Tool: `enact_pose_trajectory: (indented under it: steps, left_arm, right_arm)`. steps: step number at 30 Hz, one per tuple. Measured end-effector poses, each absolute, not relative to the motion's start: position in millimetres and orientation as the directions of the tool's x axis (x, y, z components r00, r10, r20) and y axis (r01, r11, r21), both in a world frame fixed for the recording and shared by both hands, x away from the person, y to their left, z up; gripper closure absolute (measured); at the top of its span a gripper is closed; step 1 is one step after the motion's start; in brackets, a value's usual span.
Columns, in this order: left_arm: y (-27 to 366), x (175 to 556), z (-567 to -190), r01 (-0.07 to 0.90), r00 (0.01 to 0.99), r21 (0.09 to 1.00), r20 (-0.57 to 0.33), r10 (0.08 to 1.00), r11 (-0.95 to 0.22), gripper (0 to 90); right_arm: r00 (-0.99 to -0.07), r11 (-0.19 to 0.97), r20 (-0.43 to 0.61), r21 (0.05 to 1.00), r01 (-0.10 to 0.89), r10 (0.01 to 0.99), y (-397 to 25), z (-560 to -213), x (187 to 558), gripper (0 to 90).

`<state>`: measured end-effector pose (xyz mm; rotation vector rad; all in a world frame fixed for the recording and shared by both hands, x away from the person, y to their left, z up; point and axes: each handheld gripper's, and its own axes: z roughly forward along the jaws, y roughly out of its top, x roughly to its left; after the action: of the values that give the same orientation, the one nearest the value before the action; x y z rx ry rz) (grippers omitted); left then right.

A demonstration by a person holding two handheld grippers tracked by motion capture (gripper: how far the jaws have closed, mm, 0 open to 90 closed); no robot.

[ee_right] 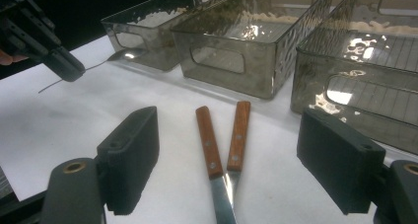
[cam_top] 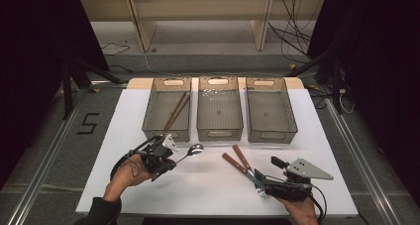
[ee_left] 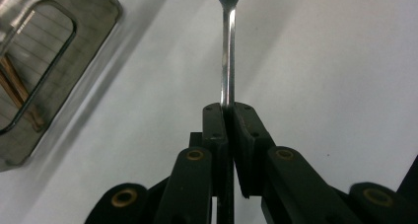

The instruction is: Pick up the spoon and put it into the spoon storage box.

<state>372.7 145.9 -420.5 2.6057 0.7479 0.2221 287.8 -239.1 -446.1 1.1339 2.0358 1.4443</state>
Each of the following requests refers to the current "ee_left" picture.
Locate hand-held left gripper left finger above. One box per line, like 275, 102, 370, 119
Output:
189, 102, 236, 224

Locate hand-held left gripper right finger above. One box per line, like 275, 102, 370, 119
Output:
231, 102, 277, 199

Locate silver metal spoon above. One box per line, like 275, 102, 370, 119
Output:
205, 0, 251, 109

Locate smoky clear plastic bin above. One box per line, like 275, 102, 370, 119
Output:
0, 0, 124, 173

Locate brown wooden chopstick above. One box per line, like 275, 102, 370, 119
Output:
0, 54, 45, 132
0, 73, 27, 112

